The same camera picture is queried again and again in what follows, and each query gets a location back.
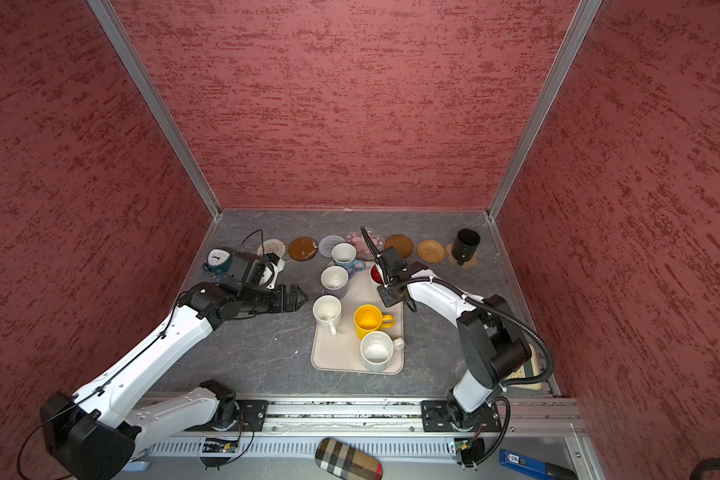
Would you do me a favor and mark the yellow mug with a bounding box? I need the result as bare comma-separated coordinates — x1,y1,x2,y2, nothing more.
353,304,395,340

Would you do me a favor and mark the white patterned round coaster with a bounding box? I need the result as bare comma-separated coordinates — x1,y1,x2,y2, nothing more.
257,238,287,258

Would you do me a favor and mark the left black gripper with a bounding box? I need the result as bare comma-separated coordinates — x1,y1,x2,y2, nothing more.
240,285,308,314

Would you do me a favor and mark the pink flower coaster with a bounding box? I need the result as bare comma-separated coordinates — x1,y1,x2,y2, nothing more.
345,229,385,261

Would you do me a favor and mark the blue floral mug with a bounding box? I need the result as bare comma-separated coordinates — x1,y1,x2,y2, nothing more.
331,242,366,275

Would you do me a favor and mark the blue tool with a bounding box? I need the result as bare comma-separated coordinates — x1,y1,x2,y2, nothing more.
499,449,578,480

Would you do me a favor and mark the lavender mug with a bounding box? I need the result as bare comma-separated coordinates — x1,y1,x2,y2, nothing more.
320,266,350,299

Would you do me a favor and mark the dark glossy brown coaster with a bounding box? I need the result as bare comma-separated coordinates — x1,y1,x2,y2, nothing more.
288,236,318,262

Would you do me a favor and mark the grey round coaster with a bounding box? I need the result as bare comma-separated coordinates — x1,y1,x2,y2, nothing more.
318,234,345,258

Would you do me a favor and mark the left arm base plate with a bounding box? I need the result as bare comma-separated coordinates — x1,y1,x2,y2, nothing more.
210,398,269,432

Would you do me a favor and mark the red interior mug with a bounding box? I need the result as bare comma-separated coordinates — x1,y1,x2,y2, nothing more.
370,265,384,285

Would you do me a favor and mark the plaid glasses case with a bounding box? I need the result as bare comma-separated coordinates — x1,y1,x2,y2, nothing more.
314,438,383,480

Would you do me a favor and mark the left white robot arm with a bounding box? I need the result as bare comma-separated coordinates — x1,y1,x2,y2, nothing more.
40,282,308,479

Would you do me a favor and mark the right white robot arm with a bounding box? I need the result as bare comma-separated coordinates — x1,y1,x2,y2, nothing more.
375,256,546,417

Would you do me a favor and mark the beige calculator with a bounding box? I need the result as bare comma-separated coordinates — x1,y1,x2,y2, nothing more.
508,345,543,391

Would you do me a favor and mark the brown wooden coaster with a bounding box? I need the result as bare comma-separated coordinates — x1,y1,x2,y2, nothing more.
384,234,415,258

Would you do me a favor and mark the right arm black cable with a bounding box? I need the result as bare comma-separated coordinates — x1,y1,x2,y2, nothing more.
359,226,554,469

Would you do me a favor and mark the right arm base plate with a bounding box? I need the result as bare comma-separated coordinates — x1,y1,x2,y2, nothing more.
420,400,502,434

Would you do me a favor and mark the black mug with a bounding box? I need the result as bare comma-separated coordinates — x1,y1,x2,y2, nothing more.
451,228,481,266

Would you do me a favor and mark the white mug front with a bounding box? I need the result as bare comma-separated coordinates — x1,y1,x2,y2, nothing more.
360,331,405,373

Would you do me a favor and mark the aluminium rail frame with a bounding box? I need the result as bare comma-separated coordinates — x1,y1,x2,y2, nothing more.
135,394,605,479

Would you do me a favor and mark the beige serving tray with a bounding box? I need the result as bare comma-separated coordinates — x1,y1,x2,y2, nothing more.
311,262,404,375

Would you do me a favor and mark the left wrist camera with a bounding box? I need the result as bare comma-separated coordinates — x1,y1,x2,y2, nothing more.
222,252,285,290

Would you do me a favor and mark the white mug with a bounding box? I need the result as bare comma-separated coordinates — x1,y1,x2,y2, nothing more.
312,295,342,336
360,331,405,373

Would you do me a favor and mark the cork coaster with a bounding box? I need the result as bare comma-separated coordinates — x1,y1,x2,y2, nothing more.
445,244,479,270

